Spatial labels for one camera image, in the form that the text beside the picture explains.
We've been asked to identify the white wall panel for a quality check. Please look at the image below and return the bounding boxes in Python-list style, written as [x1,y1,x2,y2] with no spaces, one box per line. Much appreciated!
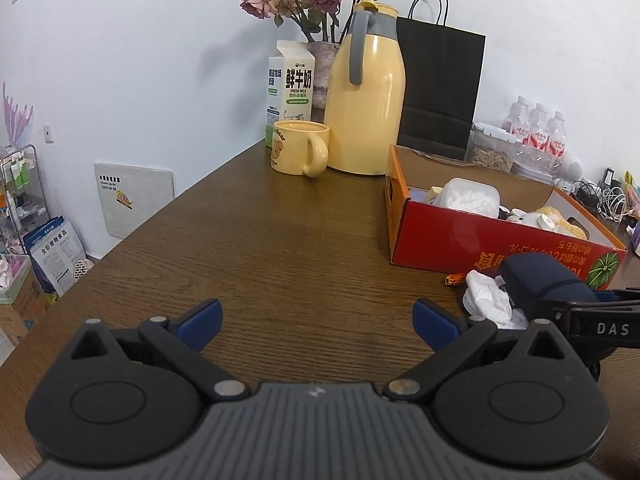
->
[94,161,176,241]

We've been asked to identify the tangle of charger cables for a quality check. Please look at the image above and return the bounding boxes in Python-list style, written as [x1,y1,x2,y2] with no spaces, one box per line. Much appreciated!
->
[575,167,630,222]

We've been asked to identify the yellow green plastic item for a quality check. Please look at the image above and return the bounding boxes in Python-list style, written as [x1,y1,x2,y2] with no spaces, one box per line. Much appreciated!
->
[622,170,640,221]

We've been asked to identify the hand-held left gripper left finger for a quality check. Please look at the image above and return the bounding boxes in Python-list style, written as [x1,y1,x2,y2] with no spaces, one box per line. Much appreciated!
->
[70,298,251,402]

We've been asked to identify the crumpled white tissue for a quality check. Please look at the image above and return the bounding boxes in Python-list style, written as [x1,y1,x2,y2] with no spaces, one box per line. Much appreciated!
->
[462,270,531,331]

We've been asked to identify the white milk carton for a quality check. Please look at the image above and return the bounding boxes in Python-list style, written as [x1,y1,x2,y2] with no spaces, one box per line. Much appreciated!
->
[263,40,317,148]

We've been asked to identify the glass flower vase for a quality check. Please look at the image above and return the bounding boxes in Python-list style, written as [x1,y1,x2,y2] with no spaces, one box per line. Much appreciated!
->
[306,41,346,111]

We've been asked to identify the purple coral decoration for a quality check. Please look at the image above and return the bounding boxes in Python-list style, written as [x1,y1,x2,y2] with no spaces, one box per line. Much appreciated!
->
[0,80,34,148]

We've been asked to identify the black paper bag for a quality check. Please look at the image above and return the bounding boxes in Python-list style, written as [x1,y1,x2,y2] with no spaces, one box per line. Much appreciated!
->
[396,0,487,161]

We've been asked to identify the clear water bottle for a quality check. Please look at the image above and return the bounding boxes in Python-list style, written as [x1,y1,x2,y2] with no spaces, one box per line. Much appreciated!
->
[545,111,569,162]
[522,103,551,157]
[502,96,531,148]

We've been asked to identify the blue pet food bag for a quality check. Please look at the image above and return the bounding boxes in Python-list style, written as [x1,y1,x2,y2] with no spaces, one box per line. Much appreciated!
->
[22,216,83,298]

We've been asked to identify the yellow thermos jug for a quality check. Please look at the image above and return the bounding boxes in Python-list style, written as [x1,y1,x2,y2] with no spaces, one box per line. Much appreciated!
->
[323,0,407,177]

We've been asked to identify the clear seed container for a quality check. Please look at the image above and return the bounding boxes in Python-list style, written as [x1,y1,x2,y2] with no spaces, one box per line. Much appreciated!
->
[465,122,521,173]

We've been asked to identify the yellow ceramic mug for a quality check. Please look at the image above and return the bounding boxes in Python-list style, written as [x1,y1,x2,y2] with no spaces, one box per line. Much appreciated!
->
[270,120,331,179]

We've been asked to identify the red cardboard box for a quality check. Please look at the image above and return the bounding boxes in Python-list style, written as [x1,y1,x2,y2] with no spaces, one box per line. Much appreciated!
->
[384,144,629,291]

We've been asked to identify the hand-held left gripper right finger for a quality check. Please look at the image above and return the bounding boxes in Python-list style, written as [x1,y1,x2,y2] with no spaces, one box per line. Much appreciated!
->
[384,298,571,402]

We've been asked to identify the white robot speaker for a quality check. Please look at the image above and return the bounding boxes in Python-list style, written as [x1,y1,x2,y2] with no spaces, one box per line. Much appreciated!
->
[560,157,586,193]

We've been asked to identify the translucent cotton ball box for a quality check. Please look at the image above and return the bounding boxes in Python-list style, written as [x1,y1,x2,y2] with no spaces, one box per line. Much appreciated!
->
[432,177,502,219]

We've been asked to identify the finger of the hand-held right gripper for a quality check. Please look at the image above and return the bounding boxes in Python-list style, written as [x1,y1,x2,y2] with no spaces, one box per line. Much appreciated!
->
[541,300,640,322]
[597,287,640,304]

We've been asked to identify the metal storage rack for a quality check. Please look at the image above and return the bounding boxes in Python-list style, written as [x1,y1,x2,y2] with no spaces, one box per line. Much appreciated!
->
[0,144,49,261]

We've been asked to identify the white plush doll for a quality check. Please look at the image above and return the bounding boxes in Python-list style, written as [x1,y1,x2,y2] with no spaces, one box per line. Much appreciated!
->
[530,207,588,239]

